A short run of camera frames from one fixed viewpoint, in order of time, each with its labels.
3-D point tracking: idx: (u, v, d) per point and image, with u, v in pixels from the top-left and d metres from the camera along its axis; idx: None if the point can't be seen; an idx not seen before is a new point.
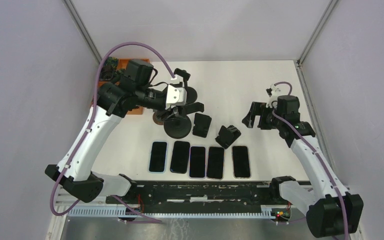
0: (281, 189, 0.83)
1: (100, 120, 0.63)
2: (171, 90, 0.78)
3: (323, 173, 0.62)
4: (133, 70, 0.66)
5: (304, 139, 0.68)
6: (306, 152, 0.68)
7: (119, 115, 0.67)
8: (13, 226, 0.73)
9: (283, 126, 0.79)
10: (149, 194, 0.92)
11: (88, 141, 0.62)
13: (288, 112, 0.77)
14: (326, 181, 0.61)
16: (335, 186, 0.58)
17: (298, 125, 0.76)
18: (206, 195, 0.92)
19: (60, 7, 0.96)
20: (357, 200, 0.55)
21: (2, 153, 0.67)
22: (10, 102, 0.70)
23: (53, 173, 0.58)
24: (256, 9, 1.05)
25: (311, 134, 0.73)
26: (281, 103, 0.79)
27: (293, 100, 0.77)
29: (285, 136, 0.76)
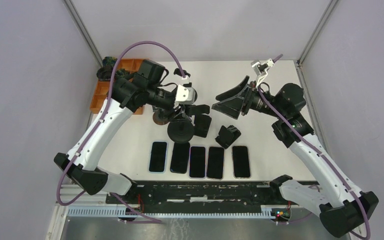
0: (282, 191, 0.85)
1: (114, 112, 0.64)
2: (180, 88, 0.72)
3: (333, 176, 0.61)
4: (147, 69, 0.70)
5: (307, 142, 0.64)
6: (312, 155, 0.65)
7: (131, 109, 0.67)
8: (12, 226, 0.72)
9: (281, 125, 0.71)
10: (149, 194, 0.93)
11: (100, 132, 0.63)
13: (290, 113, 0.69)
14: (339, 185, 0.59)
16: (351, 190, 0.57)
17: (295, 123, 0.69)
18: (206, 195, 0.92)
19: (60, 7, 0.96)
20: (373, 198, 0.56)
21: (1, 153, 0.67)
22: (10, 101, 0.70)
23: (63, 160, 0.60)
24: (256, 9, 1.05)
25: (310, 132, 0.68)
26: (287, 103, 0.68)
27: (300, 101, 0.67)
29: (282, 136, 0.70)
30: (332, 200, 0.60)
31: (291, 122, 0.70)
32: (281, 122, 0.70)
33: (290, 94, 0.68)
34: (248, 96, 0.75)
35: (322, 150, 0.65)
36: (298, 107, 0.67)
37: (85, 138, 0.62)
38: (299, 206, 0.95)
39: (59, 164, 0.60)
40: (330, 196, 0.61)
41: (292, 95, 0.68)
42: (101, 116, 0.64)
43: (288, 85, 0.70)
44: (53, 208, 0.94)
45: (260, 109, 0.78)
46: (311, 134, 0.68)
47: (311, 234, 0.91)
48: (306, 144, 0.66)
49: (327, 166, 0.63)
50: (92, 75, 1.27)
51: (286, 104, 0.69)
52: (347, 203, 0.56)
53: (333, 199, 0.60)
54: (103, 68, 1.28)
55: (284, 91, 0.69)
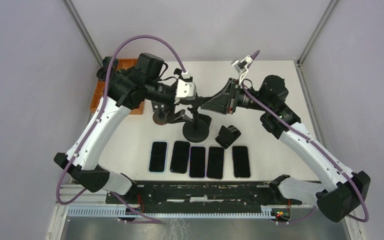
0: (281, 191, 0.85)
1: (110, 111, 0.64)
2: (180, 82, 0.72)
3: (323, 159, 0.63)
4: (145, 63, 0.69)
5: (294, 130, 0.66)
6: (299, 142, 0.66)
7: (128, 107, 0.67)
8: (12, 226, 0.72)
9: (268, 117, 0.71)
10: (149, 194, 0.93)
11: (97, 131, 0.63)
13: (275, 104, 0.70)
14: (331, 167, 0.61)
16: (343, 172, 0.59)
17: (282, 114, 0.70)
18: (206, 195, 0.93)
19: (60, 7, 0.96)
20: (364, 178, 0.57)
21: (1, 153, 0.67)
22: (10, 101, 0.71)
23: (63, 160, 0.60)
24: (256, 9, 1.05)
25: (297, 120, 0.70)
26: (270, 94, 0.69)
27: (282, 91, 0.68)
29: (271, 128, 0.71)
30: (327, 184, 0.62)
31: (279, 113, 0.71)
32: (268, 115, 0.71)
33: (273, 86, 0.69)
34: (232, 91, 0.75)
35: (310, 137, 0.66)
36: (281, 97, 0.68)
37: (82, 138, 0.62)
38: (299, 206, 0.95)
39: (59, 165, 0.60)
40: (324, 179, 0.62)
41: (274, 87, 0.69)
42: (98, 116, 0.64)
43: (268, 77, 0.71)
44: (53, 208, 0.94)
45: (247, 105, 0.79)
46: (299, 122, 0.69)
47: (311, 234, 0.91)
48: (294, 132, 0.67)
49: (316, 151, 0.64)
50: (92, 75, 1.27)
51: (269, 95, 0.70)
52: (341, 185, 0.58)
53: (328, 184, 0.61)
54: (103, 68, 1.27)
55: (267, 83, 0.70)
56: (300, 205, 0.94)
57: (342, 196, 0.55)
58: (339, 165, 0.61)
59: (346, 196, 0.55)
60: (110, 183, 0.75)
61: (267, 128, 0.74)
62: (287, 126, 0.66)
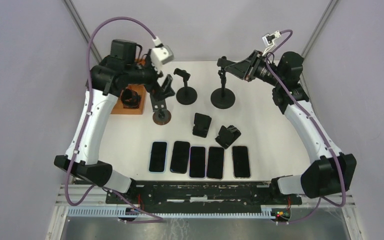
0: (280, 185, 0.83)
1: (99, 102, 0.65)
2: (157, 50, 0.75)
3: (316, 134, 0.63)
4: (120, 49, 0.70)
5: (298, 104, 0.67)
6: (301, 117, 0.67)
7: (116, 94, 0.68)
8: (12, 226, 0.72)
9: (279, 91, 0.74)
10: (149, 194, 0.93)
11: (91, 124, 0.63)
13: (288, 78, 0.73)
14: (320, 142, 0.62)
16: (330, 147, 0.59)
17: (293, 91, 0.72)
18: (206, 195, 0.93)
19: (60, 8, 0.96)
20: (350, 159, 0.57)
21: (0, 154, 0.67)
22: (10, 102, 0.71)
23: (65, 161, 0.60)
24: (256, 9, 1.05)
25: (305, 99, 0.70)
26: (285, 66, 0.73)
27: (297, 65, 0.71)
29: (278, 101, 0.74)
30: (311, 155, 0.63)
31: (291, 90, 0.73)
32: (279, 88, 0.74)
33: (289, 58, 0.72)
34: (253, 59, 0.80)
35: (310, 112, 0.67)
36: (296, 70, 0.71)
37: (78, 135, 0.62)
38: (299, 206, 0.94)
39: (63, 166, 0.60)
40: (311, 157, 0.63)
41: (291, 60, 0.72)
42: (88, 109, 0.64)
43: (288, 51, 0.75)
44: (53, 208, 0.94)
45: (264, 78, 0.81)
46: (306, 101, 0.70)
47: (311, 234, 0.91)
48: (297, 106, 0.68)
49: (313, 127, 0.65)
50: None
51: (285, 68, 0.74)
52: (323, 157, 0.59)
53: (313, 156, 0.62)
54: None
55: (285, 56, 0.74)
56: (300, 205, 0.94)
57: (322, 168, 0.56)
58: (329, 142, 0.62)
59: (326, 168, 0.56)
60: (112, 183, 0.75)
61: (276, 103, 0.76)
62: (292, 99, 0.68)
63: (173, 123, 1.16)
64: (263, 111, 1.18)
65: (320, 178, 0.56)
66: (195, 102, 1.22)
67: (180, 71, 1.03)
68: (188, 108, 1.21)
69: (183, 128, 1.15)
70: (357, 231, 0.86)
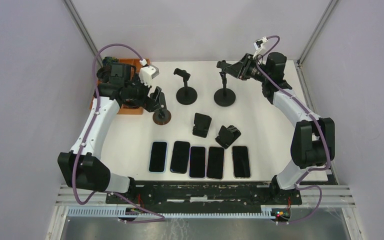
0: (279, 181, 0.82)
1: (106, 104, 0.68)
2: (146, 68, 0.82)
3: (297, 106, 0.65)
4: (119, 69, 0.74)
5: (282, 89, 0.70)
6: (284, 99, 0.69)
7: (119, 103, 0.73)
8: (12, 226, 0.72)
9: (266, 85, 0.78)
10: (148, 194, 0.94)
11: (99, 122, 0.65)
13: (274, 72, 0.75)
14: (302, 112, 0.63)
16: (310, 113, 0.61)
17: (281, 84, 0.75)
18: (206, 195, 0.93)
19: (60, 7, 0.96)
20: (330, 123, 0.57)
21: (0, 154, 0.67)
22: (10, 102, 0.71)
23: (70, 155, 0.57)
24: (257, 9, 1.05)
25: (289, 88, 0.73)
26: (270, 62, 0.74)
27: (281, 61, 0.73)
29: (266, 94, 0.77)
30: None
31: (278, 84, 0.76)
32: (266, 82, 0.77)
33: (273, 55, 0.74)
34: (245, 61, 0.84)
35: (291, 93, 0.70)
36: (280, 65, 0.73)
37: (86, 131, 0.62)
38: (299, 206, 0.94)
39: (66, 160, 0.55)
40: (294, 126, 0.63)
41: (276, 56, 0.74)
42: (96, 109, 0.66)
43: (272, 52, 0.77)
44: (53, 208, 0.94)
45: (255, 77, 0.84)
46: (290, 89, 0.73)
47: (311, 234, 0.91)
48: (281, 92, 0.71)
49: (294, 103, 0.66)
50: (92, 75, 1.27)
51: (270, 64, 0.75)
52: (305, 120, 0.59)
53: None
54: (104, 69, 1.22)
55: (271, 54, 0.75)
56: (300, 206, 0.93)
57: (303, 129, 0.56)
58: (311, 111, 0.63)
59: (306, 129, 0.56)
60: (113, 183, 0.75)
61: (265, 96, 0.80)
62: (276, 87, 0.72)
63: (173, 123, 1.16)
64: (264, 111, 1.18)
65: (302, 139, 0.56)
66: (195, 102, 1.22)
67: (179, 71, 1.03)
68: (188, 108, 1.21)
69: (183, 128, 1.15)
70: (356, 231, 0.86)
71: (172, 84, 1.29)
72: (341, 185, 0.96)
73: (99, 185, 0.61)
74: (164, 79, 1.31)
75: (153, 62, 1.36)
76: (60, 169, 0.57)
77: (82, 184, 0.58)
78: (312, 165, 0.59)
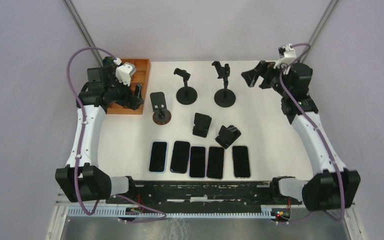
0: (281, 186, 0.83)
1: (92, 113, 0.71)
2: (121, 66, 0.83)
3: (321, 148, 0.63)
4: (95, 74, 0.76)
5: (306, 116, 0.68)
6: (308, 129, 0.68)
7: (105, 108, 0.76)
8: (12, 226, 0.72)
9: (286, 101, 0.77)
10: (149, 194, 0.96)
11: (89, 131, 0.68)
13: (296, 87, 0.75)
14: (324, 156, 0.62)
16: (334, 162, 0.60)
17: (302, 101, 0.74)
18: (206, 195, 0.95)
19: (59, 7, 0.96)
20: (355, 176, 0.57)
21: None
22: (10, 102, 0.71)
23: (67, 170, 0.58)
24: (256, 9, 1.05)
25: (314, 110, 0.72)
26: (293, 75, 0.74)
27: (306, 75, 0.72)
29: (287, 111, 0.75)
30: (315, 169, 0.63)
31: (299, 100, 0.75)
32: (287, 98, 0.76)
33: (296, 67, 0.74)
34: (262, 69, 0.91)
35: (317, 124, 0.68)
36: (303, 78, 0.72)
37: (77, 143, 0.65)
38: (299, 206, 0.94)
39: (65, 175, 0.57)
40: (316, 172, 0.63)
41: (299, 69, 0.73)
42: (84, 119, 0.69)
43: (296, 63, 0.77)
44: (53, 208, 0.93)
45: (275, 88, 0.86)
46: (315, 113, 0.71)
47: (311, 234, 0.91)
48: (305, 118, 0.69)
49: (318, 138, 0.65)
50: None
51: (293, 78, 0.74)
52: (327, 171, 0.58)
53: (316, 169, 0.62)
54: None
55: (294, 66, 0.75)
56: (300, 205, 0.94)
57: (324, 182, 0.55)
58: (334, 157, 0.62)
59: (329, 182, 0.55)
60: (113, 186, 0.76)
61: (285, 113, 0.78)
62: (299, 110, 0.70)
63: (174, 123, 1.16)
64: (264, 111, 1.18)
65: (322, 190, 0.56)
66: (195, 102, 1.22)
67: (179, 71, 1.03)
68: (188, 108, 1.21)
69: (183, 128, 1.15)
70: (357, 230, 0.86)
71: (172, 84, 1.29)
72: None
73: (102, 195, 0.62)
74: (164, 79, 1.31)
75: (153, 63, 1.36)
76: (61, 185, 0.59)
77: (85, 195, 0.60)
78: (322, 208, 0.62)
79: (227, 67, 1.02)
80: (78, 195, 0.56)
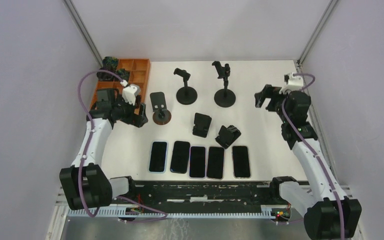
0: (281, 189, 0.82)
1: (100, 124, 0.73)
2: (127, 87, 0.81)
3: (321, 176, 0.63)
4: (104, 95, 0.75)
5: (306, 142, 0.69)
6: (308, 157, 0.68)
7: (112, 125, 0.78)
8: (12, 226, 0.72)
9: (286, 127, 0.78)
10: (149, 194, 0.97)
11: (96, 137, 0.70)
13: (295, 114, 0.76)
14: (325, 183, 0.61)
16: (335, 190, 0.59)
17: (301, 127, 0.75)
18: (206, 195, 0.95)
19: (59, 8, 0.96)
20: (355, 205, 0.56)
21: (0, 152, 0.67)
22: (10, 102, 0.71)
23: (71, 170, 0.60)
24: (257, 9, 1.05)
25: (314, 137, 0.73)
26: (292, 103, 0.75)
27: (304, 102, 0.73)
29: (287, 137, 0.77)
30: (316, 197, 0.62)
31: (299, 126, 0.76)
32: (287, 125, 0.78)
33: (295, 95, 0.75)
34: (269, 93, 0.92)
35: (317, 150, 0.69)
36: (301, 107, 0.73)
37: (84, 146, 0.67)
38: None
39: (69, 175, 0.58)
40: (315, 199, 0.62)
41: (298, 96, 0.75)
42: (92, 127, 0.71)
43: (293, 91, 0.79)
44: (53, 208, 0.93)
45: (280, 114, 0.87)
46: (315, 139, 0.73)
47: None
48: (305, 145, 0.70)
49: (318, 166, 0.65)
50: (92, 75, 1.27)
51: (292, 104, 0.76)
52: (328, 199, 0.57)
53: (317, 196, 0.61)
54: (102, 68, 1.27)
55: (293, 94, 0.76)
56: None
57: (326, 211, 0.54)
58: (335, 185, 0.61)
59: (330, 211, 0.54)
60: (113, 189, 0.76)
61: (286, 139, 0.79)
62: (299, 137, 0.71)
63: (174, 123, 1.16)
64: (264, 111, 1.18)
65: (323, 220, 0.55)
66: (195, 102, 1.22)
67: (179, 71, 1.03)
68: (188, 108, 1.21)
69: (183, 128, 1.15)
70: (357, 230, 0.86)
71: (172, 84, 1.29)
72: (341, 185, 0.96)
73: (103, 198, 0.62)
74: (164, 79, 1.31)
75: (153, 62, 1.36)
76: (63, 184, 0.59)
77: (87, 197, 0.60)
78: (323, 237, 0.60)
79: (227, 67, 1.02)
80: (82, 196, 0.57)
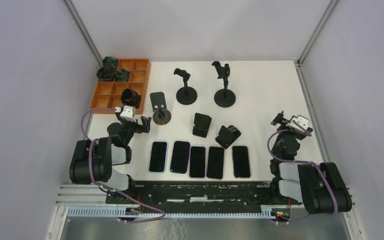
0: (281, 187, 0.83)
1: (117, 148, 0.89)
2: (123, 112, 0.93)
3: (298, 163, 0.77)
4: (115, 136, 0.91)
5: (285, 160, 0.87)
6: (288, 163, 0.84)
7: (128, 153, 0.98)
8: (12, 226, 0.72)
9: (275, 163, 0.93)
10: (149, 194, 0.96)
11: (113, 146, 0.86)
13: (284, 156, 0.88)
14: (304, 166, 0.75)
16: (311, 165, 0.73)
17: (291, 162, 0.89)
18: (206, 195, 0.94)
19: (59, 8, 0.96)
20: (331, 168, 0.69)
21: None
22: (9, 101, 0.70)
23: (86, 142, 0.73)
24: (256, 9, 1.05)
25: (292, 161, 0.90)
26: (283, 148, 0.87)
27: (292, 151, 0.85)
29: (274, 171, 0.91)
30: None
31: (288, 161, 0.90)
32: (274, 161, 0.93)
33: (286, 143, 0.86)
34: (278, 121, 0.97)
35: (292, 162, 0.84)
36: (290, 154, 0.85)
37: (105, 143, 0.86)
38: (299, 206, 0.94)
39: (85, 143, 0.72)
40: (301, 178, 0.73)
41: (288, 144, 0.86)
42: None
43: (288, 137, 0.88)
44: (53, 208, 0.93)
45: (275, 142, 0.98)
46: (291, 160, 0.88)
47: (311, 234, 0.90)
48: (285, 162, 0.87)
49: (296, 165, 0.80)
50: (92, 75, 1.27)
51: (283, 148, 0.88)
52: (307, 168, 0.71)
53: None
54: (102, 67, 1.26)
55: (285, 140, 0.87)
56: (300, 205, 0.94)
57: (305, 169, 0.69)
58: None
59: (308, 168, 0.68)
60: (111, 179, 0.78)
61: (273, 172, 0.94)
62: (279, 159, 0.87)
63: (174, 124, 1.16)
64: (264, 111, 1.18)
65: (309, 177, 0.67)
66: (195, 102, 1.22)
67: (179, 71, 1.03)
68: (188, 108, 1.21)
69: (183, 128, 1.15)
70: (357, 231, 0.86)
71: (172, 84, 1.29)
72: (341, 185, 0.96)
73: (102, 172, 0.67)
74: (164, 79, 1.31)
75: (153, 62, 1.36)
76: (76, 152, 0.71)
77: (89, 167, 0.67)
78: (327, 209, 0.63)
79: (227, 67, 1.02)
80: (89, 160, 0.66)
